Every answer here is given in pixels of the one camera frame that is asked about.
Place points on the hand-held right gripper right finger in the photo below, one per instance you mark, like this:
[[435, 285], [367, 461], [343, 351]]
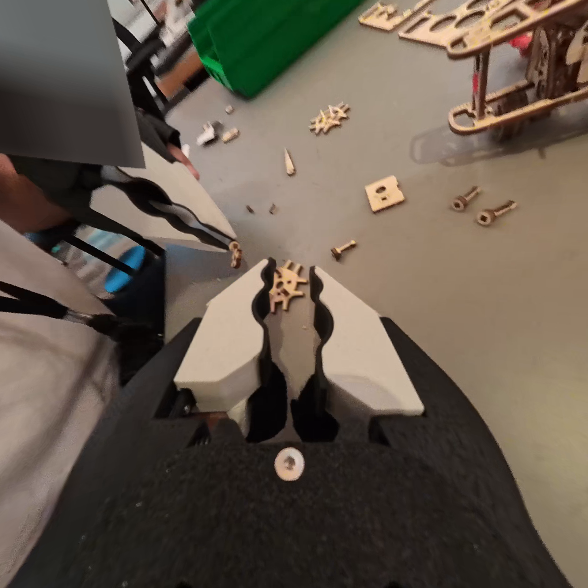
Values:
[[367, 363]]

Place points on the square wooden plate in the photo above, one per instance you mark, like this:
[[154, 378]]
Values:
[[393, 200]]

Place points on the white shirt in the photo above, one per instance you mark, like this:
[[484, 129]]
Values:
[[46, 413]]

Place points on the wooden model vehicle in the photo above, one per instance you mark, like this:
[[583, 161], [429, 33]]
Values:
[[546, 64]]

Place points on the wooden square-hole peg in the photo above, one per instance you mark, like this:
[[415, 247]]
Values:
[[468, 196], [503, 209]]

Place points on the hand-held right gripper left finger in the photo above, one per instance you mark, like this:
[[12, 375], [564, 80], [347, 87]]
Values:
[[220, 349]]

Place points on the blue stool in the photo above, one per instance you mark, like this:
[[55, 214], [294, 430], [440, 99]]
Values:
[[126, 271]]

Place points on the pale bent piece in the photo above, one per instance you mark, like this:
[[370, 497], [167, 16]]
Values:
[[206, 134]]

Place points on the green plastic crate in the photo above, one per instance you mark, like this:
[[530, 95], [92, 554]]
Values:
[[275, 41]]

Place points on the wooden parts sheet round holes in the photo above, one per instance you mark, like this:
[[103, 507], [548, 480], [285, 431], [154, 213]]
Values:
[[413, 30]]

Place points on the dark blue jeans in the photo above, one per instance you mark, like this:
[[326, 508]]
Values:
[[142, 317]]

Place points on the round-headed wooden pin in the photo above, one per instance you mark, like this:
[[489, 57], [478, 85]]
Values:
[[342, 250]]

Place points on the grey desk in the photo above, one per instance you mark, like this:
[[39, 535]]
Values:
[[459, 298]]

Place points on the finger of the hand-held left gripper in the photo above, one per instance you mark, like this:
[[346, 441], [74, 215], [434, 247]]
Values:
[[119, 216], [183, 188]]

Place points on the pointed wooden stick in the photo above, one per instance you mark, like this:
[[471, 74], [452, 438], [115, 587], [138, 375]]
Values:
[[289, 163]]

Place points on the openwork wooden gear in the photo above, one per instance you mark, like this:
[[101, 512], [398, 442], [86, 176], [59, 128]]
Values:
[[330, 118]]

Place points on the small wooden pin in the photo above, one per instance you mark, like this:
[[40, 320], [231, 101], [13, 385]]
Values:
[[235, 255]]

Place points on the wooden spiked gear disc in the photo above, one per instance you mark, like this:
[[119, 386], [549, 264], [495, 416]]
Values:
[[281, 285]]

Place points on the person's left forearm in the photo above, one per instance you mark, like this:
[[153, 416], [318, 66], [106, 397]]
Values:
[[23, 193]]

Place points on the person's left hand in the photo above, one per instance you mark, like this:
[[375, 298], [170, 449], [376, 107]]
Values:
[[184, 163]]

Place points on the wooden parts sheet toothed cutout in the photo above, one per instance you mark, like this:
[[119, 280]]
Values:
[[367, 18]]

